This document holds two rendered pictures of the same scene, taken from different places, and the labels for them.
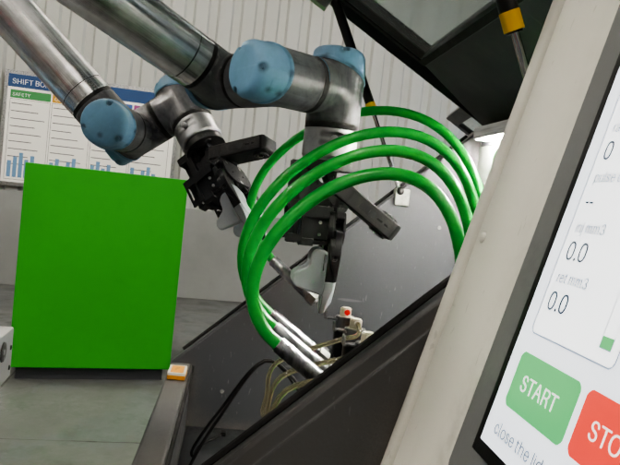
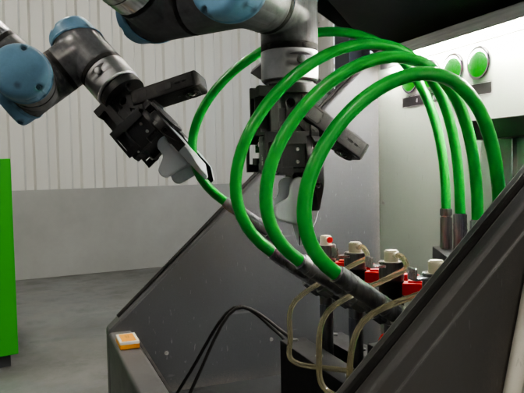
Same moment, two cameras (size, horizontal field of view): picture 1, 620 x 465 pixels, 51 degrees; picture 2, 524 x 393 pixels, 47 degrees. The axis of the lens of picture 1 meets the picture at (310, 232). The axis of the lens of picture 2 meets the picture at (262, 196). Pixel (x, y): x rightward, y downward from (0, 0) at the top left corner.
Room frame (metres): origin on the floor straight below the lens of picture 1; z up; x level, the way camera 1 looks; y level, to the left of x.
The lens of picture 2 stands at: (0.15, 0.22, 1.23)
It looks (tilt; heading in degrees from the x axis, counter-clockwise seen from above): 3 degrees down; 346
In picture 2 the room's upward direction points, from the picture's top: 1 degrees counter-clockwise
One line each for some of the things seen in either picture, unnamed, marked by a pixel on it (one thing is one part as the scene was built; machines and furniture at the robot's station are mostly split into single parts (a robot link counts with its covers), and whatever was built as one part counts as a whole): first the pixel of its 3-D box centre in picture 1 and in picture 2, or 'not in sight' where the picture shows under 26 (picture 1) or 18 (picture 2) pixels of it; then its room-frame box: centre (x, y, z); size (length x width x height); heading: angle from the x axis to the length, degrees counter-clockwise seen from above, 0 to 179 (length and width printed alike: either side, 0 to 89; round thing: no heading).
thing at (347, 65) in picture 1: (334, 89); (287, 8); (0.91, -0.01, 1.43); 0.09 x 0.08 x 0.11; 131
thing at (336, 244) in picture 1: (332, 250); (309, 177); (0.89, -0.03, 1.21); 0.05 x 0.02 x 0.09; 7
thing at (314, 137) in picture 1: (329, 147); (290, 69); (0.91, -0.01, 1.35); 0.08 x 0.08 x 0.05
